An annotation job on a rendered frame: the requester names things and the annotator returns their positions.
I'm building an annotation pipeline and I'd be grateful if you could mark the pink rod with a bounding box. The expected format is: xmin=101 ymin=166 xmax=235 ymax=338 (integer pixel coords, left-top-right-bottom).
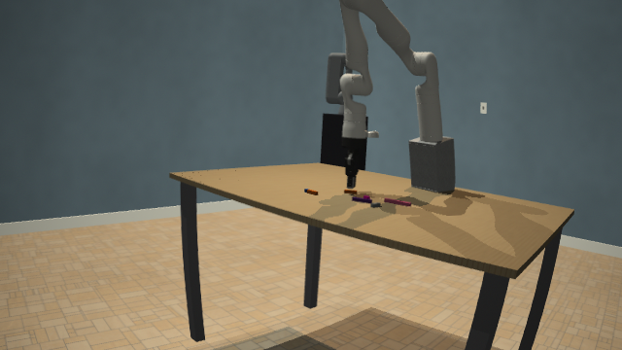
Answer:
xmin=384 ymin=198 xmax=411 ymax=206

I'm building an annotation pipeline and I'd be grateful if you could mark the purple rod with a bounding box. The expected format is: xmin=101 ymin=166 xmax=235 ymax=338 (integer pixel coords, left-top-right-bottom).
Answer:
xmin=352 ymin=197 xmax=372 ymax=203

